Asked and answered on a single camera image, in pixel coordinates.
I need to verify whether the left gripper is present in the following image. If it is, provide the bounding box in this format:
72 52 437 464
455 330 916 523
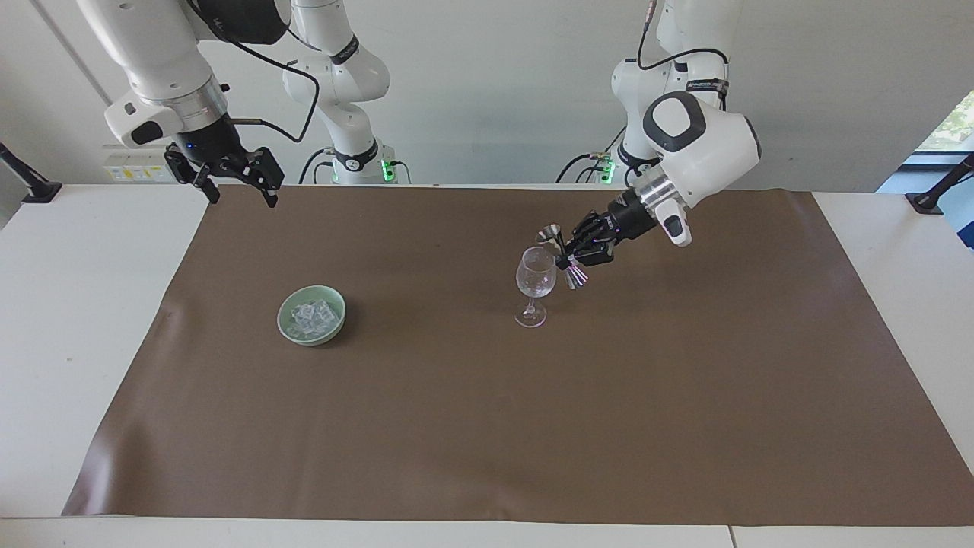
557 189 657 269

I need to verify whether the window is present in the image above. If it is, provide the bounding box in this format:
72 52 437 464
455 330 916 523
913 90 974 155

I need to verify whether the white wall socket strip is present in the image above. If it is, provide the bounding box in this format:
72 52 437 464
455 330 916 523
102 145 173 184

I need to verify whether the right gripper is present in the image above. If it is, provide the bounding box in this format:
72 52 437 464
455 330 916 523
165 114 286 208

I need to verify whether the black stand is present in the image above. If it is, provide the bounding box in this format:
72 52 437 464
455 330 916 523
0 142 62 204
905 152 974 216

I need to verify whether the clear wine glass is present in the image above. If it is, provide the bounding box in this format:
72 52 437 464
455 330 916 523
514 246 558 329

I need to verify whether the green ceramic bowl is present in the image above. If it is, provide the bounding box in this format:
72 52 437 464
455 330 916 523
276 285 348 348

